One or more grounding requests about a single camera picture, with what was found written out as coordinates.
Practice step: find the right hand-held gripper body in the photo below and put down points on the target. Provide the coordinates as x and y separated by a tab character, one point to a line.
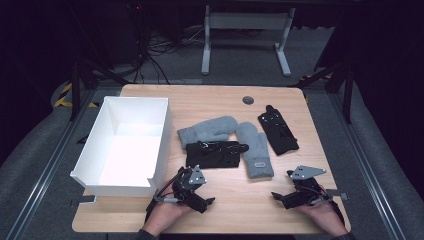
308	190

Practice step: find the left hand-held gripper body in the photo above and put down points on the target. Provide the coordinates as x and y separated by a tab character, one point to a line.
186	186

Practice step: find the wide black glove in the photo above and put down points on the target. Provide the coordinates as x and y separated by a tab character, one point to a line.
213	157

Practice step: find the grey knitted mitten with label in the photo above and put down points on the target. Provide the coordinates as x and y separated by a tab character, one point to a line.
255	146

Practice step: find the white storage box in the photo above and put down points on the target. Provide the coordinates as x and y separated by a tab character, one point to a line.
133	156

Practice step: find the plain grey knitted mitten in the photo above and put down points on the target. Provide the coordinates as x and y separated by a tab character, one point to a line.
210	128

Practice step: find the narrow black glove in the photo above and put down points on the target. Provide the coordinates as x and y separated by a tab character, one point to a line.
278	131

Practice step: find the person's right hand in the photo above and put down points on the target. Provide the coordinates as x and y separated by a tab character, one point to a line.
325	216

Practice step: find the person's left hand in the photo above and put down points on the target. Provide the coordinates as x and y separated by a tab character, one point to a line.
163	215

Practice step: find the black metal tripod stand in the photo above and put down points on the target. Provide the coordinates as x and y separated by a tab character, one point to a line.
347	96
76	90

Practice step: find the grey round table grommet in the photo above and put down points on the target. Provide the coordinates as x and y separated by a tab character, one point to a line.
248	100

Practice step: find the yellow black hazard tape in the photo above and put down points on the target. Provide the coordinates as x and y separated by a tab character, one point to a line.
63	98

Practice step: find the aluminium floor rail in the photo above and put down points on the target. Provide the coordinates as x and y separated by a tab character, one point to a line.
366	166
50	163

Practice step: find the white metal stand frame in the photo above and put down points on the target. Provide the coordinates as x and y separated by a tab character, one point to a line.
246	21

